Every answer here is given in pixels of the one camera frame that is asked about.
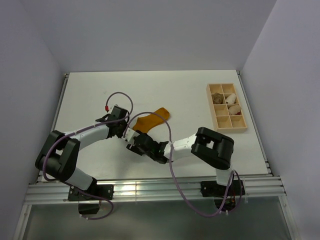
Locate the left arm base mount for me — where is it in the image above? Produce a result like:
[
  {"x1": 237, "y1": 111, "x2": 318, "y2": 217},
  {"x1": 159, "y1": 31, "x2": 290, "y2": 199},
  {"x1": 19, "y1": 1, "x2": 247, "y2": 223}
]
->
[{"x1": 67, "y1": 184, "x2": 114, "y2": 219}]

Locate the brown sock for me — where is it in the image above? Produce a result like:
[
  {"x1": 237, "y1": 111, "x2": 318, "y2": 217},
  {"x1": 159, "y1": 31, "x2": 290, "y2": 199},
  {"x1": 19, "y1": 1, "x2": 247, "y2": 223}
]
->
[{"x1": 212, "y1": 92, "x2": 224, "y2": 105}]

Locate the lower rolled cream sock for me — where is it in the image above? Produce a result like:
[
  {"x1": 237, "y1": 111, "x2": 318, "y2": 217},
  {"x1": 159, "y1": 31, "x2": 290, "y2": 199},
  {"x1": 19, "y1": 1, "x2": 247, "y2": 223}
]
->
[{"x1": 228, "y1": 105, "x2": 242, "y2": 116}]

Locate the upper rolled cream sock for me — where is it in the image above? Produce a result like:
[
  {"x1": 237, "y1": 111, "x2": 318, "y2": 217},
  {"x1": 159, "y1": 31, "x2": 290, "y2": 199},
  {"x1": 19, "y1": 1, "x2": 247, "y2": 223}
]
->
[{"x1": 225, "y1": 93, "x2": 237, "y2": 105}]

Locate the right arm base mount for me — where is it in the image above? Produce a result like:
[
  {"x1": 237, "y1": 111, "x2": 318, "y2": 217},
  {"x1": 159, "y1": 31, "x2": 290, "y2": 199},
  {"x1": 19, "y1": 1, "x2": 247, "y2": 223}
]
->
[{"x1": 200, "y1": 180, "x2": 246, "y2": 212}]

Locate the mustard striped sock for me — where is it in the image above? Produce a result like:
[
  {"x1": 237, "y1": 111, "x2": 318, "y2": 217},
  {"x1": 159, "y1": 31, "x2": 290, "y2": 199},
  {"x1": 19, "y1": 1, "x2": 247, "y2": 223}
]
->
[{"x1": 132, "y1": 107, "x2": 170, "y2": 134}]

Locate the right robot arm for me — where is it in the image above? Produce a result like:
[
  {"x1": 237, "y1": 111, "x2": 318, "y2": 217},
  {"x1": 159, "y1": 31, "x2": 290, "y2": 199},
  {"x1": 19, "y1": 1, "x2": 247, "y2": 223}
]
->
[{"x1": 122, "y1": 127, "x2": 235, "y2": 195}]

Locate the aluminium frame rail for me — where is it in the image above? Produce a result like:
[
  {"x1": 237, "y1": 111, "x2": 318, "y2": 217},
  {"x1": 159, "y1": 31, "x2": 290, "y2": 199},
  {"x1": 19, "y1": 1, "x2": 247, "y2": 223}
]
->
[{"x1": 23, "y1": 175, "x2": 287, "y2": 205}]

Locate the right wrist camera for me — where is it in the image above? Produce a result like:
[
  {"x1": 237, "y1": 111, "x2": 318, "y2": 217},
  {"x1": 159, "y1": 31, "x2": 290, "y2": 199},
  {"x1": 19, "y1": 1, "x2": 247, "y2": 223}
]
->
[{"x1": 123, "y1": 128, "x2": 140, "y2": 146}]

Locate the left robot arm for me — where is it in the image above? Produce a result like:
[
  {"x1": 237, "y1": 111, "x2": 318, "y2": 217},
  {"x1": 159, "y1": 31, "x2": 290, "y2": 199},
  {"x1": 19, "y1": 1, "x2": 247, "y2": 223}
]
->
[{"x1": 35, "y1": 105, "x2": 130, "y2": 200}]

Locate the wooden compartment box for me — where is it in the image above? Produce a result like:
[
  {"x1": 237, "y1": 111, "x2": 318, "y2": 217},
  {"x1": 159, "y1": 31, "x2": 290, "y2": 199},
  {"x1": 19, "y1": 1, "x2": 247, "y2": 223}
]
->
[{"x1": 206, "y1": 83, "x2": 248, "y2": 134}]

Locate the rolled cream sock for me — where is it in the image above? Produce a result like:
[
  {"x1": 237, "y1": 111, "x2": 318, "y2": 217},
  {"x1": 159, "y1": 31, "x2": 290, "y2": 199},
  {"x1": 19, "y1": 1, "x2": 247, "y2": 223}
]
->
[
  {"x1": 225, "y1": 93, "x2": 237, "y2": 105},
  {"x1": 228, "y1": 105, "x2": 242, "y2": 116}
]

